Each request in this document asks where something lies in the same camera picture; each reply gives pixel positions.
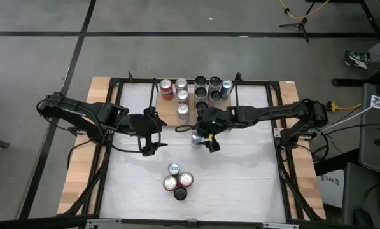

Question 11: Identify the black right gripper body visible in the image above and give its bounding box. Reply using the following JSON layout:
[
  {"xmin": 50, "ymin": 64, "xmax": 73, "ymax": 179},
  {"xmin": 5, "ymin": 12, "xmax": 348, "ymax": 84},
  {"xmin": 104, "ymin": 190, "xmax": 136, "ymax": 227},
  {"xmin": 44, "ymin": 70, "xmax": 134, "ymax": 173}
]
[{"xmin": 192, "ymin": 106, "xmax": 234, "ymax": 153}]

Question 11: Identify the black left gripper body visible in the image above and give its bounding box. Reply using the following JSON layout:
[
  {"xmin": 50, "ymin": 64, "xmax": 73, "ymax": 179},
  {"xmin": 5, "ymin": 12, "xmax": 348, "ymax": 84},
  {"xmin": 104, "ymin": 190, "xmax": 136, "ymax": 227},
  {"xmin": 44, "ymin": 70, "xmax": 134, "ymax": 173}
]
[{"xmin": 125, "ymin": 106, "xmax": 160, "ymax": 157}]

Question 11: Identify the small blue silver energy can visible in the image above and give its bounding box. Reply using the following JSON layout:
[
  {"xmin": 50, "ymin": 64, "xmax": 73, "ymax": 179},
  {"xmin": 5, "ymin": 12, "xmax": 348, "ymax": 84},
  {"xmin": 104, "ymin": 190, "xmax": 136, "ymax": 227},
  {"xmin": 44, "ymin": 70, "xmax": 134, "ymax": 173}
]
[
  {"xmin": 167, "ymin": 162, "xmax": 181, "ymax": 176},
  {"xmin": 220, "ymin": 79, "xmax": 234, "ymax": 102},
  {"xmin": 190, "ymin": 129, "xmax": 204, "ymax": 149}
]

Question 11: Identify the silver soda can red lettering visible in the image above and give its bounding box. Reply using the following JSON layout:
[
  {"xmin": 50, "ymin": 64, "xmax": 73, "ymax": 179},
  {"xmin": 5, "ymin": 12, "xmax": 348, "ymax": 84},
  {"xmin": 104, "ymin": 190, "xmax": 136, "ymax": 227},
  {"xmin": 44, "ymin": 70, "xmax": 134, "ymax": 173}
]
[
  {"xmin": 176, "ymin": 103, "xmax": 191, "ymax": 125},
  {"xmin": 176, "ymin": 88, "xmax": 191, "ymax": 105},
  {"xmin": 174, "ymin": 77, "xmax": 189, "ymax": 92}
]

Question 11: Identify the red strawberry soda can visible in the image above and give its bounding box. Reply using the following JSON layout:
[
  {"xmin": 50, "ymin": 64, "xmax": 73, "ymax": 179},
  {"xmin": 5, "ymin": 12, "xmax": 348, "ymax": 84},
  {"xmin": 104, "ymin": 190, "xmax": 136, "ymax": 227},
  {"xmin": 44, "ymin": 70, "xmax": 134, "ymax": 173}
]
[
  {"xmin": 162, "ymin": 175, "xmax": 179, "ymax": 192},
  {"xmin": 178, "ymin": 172, "xmax": 194, "ymax": 188},
  {"xmin": 159, "ymin": 78, "xmax": 174, "ymax": 102}
]

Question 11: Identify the Celsius Peach Vibe can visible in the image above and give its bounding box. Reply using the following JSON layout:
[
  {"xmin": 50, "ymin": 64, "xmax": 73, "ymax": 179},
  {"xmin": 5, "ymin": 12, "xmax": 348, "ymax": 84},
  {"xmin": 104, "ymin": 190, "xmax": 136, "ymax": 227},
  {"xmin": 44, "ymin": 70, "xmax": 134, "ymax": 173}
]
[
  {"xmin": 173, "ymin": 186, "xmax": 188, "ymax": 201},
  {"xmin": 208, "ymin": 76, "xmax": 222, "ymax": 92}
]

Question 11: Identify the white table sheet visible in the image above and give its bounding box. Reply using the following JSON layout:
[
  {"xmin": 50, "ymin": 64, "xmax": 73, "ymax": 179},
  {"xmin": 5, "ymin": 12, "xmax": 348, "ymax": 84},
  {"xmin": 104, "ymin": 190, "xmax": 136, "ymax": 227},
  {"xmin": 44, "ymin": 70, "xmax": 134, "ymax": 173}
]
[{"xmin": 99, "ymin": 81, "xmax": 288, "ymax": 223}]

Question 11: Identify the black tripod stand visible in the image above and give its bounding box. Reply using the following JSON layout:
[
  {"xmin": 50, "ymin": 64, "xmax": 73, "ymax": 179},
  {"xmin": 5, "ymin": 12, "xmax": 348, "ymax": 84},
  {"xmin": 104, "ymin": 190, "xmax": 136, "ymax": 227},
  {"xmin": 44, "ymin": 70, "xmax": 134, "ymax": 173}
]
[{"xmin": 278, "ymin": 12, "xmax": 310, "ymax": 43}]

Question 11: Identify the white cardboard box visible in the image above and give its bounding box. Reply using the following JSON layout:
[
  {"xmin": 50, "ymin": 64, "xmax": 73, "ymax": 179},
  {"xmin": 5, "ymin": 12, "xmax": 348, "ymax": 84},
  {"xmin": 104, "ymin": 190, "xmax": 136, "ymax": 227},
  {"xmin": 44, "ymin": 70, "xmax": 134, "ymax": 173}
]
[{"xmin": 316, "ymin": 170, "xmax": 346, "ymax": 209}]

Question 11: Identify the person's shoe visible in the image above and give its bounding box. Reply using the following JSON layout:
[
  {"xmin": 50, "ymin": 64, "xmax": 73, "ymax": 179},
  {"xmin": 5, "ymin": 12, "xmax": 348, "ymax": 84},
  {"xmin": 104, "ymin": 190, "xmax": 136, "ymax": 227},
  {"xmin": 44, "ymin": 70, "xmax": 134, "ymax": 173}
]
[{"xmin": 342, "ymin": 48, "xmax": 372, "ymax": 70}]

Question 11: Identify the dark gray case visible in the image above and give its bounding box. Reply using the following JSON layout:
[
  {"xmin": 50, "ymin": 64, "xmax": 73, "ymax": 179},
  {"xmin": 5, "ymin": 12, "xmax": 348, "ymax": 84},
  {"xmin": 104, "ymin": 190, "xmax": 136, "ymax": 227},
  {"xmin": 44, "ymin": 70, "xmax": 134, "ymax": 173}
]
[{"xmin": 341, "ymin": 161, "xmax": 380, "ymax": 228}]

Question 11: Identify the gray cabinet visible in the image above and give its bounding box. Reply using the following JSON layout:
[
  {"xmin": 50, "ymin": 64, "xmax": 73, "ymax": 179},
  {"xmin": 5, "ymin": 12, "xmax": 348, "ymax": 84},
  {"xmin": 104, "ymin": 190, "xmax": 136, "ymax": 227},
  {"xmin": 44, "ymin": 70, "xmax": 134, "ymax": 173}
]
[{"xmin": 358, "ymin": 83, "xmax": 380, "ymax": 177}]

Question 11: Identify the wooden shelf black wire frame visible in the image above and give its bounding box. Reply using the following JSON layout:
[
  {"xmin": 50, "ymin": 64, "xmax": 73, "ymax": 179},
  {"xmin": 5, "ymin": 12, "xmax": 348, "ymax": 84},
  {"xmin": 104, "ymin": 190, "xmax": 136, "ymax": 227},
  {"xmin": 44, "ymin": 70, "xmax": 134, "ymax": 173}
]
[{"xmin": 148, "ymin": 77, "xmax": 243, "ymax": 131}]

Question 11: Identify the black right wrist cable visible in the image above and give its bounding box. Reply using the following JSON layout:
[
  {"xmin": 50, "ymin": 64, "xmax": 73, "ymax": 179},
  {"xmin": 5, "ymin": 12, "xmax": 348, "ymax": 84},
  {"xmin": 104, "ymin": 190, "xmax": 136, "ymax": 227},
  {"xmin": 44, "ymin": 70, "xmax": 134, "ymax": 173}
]
[{"xmin": 175, "ymin": 123, "xmax": 197, "ymax": 133}]

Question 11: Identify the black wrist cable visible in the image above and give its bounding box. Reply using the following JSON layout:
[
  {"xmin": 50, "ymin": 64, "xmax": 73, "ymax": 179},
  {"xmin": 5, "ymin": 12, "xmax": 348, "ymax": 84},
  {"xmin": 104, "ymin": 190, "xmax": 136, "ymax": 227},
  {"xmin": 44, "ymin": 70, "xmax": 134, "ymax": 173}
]
[
  {"xmin": 111, "ymin": 127, "xmax": 162, "ymax": 154},
  {"xmin": 175, "ymin": 123, "xmax": 197, "ymax": 133}
]

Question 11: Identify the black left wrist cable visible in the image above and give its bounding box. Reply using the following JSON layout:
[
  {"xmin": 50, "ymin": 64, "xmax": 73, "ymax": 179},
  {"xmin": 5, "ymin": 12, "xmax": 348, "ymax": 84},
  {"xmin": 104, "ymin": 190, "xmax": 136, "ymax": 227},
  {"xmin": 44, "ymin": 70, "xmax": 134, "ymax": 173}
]
[{"xmin": 111, "ymin": 127, "xmax": 162, "ymax": 154}]

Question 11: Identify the black metal table frame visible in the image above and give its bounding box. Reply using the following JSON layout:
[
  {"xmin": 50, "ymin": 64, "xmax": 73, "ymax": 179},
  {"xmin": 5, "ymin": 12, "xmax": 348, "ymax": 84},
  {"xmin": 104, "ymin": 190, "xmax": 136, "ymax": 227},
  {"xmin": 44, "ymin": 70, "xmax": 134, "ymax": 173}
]
[{"xmin": 57, "ymin": 71, "xmax": 326, "ymax": 223}]

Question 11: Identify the silver aluminium rail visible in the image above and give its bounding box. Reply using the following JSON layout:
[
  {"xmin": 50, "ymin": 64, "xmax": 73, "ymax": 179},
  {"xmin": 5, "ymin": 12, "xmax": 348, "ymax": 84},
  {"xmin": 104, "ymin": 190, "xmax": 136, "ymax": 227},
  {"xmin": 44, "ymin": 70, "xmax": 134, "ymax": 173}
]
[{"xmin": 85, "ymin": 218, "xmax": 300, "ymax": 229}]

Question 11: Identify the yellow power plug cable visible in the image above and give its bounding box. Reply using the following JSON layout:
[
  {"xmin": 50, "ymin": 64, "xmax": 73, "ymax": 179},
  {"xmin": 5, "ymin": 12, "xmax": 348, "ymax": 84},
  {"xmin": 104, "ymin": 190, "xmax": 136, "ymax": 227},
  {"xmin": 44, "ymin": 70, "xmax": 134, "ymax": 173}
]
[{"xmin": 328, "ymin": 101, "xmax": 363, "ymax": 113}]

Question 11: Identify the yellow hanging cable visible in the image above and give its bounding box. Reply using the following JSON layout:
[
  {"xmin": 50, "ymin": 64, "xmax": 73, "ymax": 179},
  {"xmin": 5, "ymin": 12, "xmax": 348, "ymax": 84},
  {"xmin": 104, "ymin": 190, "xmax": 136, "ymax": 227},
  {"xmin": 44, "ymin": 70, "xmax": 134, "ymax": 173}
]
[{"xmin": 278, "ymin": 0, "xmax": 331, "ymax": 20}]

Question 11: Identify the white cable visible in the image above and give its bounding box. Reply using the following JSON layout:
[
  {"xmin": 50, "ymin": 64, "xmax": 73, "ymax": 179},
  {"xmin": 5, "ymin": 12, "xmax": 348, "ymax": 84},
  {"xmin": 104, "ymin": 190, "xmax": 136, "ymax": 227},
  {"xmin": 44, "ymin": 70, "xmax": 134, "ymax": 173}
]
[{"xmin": 320, "ymin": 90, "xmax": 380, "ymax": 134}]

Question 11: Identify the black metal desk frame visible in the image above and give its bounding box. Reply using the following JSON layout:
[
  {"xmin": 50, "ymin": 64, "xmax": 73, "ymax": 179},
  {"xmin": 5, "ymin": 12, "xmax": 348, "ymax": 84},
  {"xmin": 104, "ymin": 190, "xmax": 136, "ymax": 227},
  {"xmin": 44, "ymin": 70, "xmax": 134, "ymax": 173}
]
[{"xmin": 306, "ymin": 0, "xmax": 380, "ymax": 87}]

